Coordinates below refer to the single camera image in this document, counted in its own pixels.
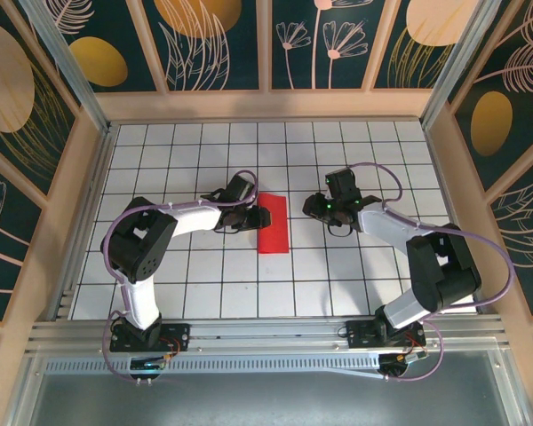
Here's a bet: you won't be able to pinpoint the red cloth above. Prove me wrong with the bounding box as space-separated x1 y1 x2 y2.
256 193 290 256

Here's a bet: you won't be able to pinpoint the grey metal sheet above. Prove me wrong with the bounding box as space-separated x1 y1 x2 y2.
6 348 532 426

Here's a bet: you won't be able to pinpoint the teal panel with pink flowers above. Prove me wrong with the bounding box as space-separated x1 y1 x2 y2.
271 0 394 90

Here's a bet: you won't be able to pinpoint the teal panel oval and fern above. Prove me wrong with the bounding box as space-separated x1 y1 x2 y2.
446 0 533 192

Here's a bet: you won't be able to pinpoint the teal panel cream disc feather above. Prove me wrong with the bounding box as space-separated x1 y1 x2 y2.
372 0 481 90

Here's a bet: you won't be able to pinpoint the teal panel with orange disc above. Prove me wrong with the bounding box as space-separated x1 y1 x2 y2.
140 0 261 92

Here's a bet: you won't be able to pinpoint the teal panel with pink fern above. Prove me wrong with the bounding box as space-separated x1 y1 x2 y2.
490 163 533 316

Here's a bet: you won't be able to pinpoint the teal panel with yellow oval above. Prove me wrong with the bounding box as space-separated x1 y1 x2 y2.
42 0 159 93

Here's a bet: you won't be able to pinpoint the teal panel with outlined tulip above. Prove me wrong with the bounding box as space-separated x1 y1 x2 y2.
0 157 44 323

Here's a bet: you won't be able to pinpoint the teal panel cream disc gold lines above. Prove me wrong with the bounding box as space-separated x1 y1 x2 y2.
0 0 80 196

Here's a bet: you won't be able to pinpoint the long aluminium mounting rail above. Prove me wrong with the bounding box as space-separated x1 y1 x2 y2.
26 315 507 356

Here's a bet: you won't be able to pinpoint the right aluminium side rail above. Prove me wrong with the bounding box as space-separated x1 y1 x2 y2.
424 123 489 314

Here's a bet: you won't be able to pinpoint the aluminium side rail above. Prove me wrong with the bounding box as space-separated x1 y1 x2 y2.
424 123 489 314
52 126 116 320

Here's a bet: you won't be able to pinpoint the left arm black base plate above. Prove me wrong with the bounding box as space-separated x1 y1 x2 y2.
109 322 192 352

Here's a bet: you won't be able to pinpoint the slotted grey cable duct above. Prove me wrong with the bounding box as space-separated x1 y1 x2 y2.
44 356 383 376

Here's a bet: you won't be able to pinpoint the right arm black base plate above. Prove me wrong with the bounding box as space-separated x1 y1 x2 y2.
345 319 426 350

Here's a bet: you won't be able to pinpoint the left aluminium side rail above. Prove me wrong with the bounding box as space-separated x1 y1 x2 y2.
52 126 116 320

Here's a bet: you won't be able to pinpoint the right aluminium corner post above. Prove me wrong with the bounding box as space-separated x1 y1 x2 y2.
419 0 505 130

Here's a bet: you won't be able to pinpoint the aluminium corner post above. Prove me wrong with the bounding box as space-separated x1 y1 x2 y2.
20 0 113 134
419 0 505 130

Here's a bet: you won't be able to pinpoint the left aluminium corner post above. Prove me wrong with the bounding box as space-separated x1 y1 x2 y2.
20 0 113 134

